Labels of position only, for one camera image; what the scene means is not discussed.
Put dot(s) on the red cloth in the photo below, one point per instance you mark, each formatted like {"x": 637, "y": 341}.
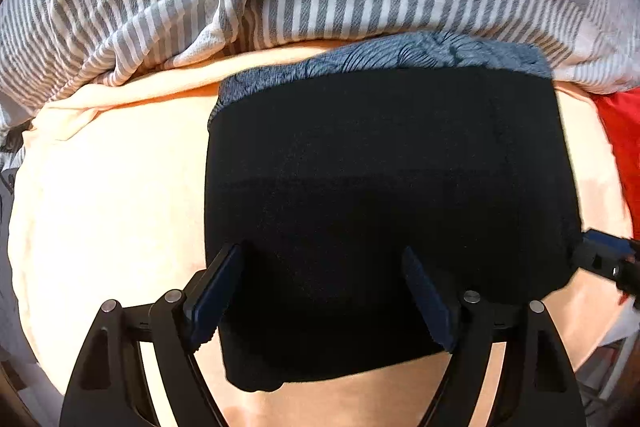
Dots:
{"x": 622, "y": 147}

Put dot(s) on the blue patterned cloth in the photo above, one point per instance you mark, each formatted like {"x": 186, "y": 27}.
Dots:
{"x": 380, "y": 57}

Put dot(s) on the black pants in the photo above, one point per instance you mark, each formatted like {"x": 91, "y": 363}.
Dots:
{"x": 390, "y": 187}

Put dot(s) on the peach bed sheet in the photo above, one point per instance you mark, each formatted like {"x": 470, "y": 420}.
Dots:
{"x": 110, "y": 187}

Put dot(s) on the dark grey cloth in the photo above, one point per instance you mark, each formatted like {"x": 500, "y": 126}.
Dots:
{"x": 5, "y": 179}

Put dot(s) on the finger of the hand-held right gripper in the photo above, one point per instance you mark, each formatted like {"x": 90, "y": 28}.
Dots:
{"x": 602, "y": 243}

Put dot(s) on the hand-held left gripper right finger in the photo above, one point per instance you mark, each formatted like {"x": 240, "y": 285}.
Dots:
{"x": 425, "y": 297}

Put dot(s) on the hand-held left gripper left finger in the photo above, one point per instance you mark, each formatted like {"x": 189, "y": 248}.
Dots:
{"x": 215, "y": 297}

